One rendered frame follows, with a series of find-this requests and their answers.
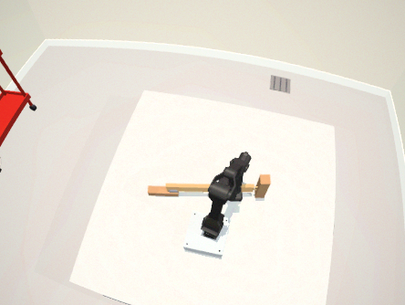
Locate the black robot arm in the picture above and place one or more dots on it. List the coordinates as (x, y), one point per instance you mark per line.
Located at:
(220, 192)

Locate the long tan wooden rail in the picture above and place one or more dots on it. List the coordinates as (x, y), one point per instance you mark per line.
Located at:
(203, 188)

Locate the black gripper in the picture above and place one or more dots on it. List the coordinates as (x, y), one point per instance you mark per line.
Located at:
(237, 195)

